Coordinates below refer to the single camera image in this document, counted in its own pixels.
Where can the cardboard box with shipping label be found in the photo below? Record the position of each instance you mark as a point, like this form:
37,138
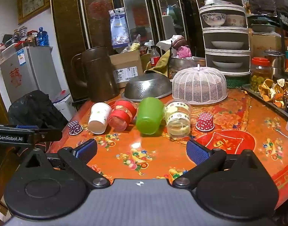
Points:
126,69

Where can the metal colander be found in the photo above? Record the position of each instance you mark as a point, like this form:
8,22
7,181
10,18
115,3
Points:
147,86

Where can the red label plastic bottle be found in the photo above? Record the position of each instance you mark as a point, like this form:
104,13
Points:
154,57

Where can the white plastic bag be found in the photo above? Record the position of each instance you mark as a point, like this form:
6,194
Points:
164,44

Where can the olive green cloth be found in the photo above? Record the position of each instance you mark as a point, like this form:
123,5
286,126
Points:
160,64

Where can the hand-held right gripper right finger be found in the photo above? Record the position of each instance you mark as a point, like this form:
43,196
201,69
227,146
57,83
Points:
197,153

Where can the grey refrigerator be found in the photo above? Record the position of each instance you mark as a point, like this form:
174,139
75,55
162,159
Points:
28,74

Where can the green plastic basket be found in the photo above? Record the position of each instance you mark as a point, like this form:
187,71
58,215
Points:
237,81

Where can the white plastic food cover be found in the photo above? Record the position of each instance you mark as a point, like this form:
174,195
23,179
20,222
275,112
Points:
200,84

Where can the brown plastic pitcher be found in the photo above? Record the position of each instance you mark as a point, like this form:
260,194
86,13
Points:
98,75

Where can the clear cup with yellow label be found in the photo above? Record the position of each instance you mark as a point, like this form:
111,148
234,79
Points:
178,120

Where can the red clear plastic cup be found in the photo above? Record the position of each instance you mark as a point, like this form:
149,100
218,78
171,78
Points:
121,117

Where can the purple polka dot small cup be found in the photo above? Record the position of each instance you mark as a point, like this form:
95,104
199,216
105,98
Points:
75,127

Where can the green plastic cup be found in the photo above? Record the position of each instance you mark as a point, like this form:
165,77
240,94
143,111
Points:
149,117

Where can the black bag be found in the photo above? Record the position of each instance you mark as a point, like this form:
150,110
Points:
33,110

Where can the blue white snack bag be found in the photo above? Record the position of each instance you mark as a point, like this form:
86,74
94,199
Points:
119,28

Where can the red polka dot small cup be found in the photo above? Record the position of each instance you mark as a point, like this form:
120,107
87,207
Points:
205,122

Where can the white paper cup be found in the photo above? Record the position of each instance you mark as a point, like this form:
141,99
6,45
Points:
99,119

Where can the tiered dish rack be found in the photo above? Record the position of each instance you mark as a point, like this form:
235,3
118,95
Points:
225,53

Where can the beige patterned bowl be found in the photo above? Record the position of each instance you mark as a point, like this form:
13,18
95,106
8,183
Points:
236,20

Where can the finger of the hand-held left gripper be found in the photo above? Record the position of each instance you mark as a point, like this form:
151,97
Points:
48,135

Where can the metal pot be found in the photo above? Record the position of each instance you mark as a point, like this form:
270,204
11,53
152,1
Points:
188,64

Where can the pink cloth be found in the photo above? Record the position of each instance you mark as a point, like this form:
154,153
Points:
183,51

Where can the black tray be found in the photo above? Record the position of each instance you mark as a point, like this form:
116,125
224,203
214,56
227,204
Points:
261,98

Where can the dried orange peels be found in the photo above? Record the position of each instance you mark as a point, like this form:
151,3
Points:
274,91

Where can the white carton box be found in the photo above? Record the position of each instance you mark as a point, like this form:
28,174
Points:
63,104

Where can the blue water bottle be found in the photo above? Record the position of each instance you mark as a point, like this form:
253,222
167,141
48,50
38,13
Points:
43,37

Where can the white plate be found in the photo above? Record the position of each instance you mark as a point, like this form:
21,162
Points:
227,64
227,44

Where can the glass jar with red lid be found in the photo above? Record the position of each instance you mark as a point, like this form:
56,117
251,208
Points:
260,74

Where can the floral white bowl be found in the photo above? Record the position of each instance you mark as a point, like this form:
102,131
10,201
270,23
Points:
213,19

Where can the plain cardboard box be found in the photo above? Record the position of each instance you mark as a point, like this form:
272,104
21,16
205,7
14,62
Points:
266,42

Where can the metal kettle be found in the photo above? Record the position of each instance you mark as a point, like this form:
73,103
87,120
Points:
274,60

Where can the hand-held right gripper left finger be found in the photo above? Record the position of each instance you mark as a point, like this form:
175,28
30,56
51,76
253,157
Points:
85,150

